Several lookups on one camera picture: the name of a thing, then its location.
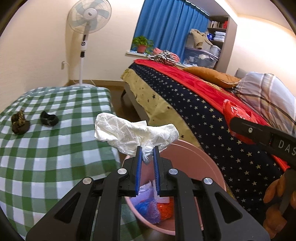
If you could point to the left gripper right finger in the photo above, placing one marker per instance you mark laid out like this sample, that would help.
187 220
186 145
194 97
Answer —
156 168

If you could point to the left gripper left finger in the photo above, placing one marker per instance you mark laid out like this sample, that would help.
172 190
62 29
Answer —
138 169

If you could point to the small white tissue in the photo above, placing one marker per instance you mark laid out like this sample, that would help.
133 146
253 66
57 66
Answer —
127 136

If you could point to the blue plastic bag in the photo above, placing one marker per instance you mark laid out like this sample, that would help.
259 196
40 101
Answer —
148 209

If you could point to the red wrapper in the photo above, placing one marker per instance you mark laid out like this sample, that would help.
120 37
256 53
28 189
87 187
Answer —
239 121

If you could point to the small black item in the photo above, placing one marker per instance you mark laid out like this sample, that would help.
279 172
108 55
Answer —
48 119

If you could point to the dark brown wrapper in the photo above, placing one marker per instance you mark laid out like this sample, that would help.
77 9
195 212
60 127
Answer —
19 123

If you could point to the purple foam fruit net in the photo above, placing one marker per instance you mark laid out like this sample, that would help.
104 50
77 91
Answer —
145 194

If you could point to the orange plastic bag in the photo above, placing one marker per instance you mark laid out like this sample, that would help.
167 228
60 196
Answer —
166 210

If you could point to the pink plastic trash bin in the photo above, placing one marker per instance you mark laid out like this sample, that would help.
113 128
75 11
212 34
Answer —
197 215

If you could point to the right hand orange glove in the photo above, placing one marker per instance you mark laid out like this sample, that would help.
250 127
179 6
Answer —
279 227

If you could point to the navy star bedsheet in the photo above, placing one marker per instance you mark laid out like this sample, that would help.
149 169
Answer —
247 170

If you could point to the yellow star bed skirt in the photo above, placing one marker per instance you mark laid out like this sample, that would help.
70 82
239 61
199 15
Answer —
152 108

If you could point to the plaid grey pillow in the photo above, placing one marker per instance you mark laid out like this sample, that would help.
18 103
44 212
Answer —
267 95

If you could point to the red floral blanket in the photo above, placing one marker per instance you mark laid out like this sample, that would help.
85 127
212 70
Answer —
203 88

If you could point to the green white checkered tablecloth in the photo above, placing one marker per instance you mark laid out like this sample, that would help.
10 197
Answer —
59 182

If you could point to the orange brown pillow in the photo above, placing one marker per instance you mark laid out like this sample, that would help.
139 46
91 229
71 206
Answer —
215 77

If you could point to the zebra striped cloth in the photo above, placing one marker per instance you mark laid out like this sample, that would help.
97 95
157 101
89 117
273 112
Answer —
164 58

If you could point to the pink folded cloth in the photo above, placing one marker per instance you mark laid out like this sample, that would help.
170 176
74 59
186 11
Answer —
159 51

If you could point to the clear storage box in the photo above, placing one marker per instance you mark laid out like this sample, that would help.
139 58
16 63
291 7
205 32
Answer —
200 58

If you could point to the potted green plant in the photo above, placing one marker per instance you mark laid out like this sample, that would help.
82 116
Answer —
142 45

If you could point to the beige jacket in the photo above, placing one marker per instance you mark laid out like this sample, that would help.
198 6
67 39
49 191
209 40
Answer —
201 40

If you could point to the wooden bookshelf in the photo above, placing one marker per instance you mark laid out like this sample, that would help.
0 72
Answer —
223 29

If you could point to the blue curtain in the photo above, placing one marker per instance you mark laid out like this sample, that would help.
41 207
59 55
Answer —
168 23

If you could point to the white standing fan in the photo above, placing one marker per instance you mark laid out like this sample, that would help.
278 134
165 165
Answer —
87 17

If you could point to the wall power outlet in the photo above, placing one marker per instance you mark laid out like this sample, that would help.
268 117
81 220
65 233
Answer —
63 65

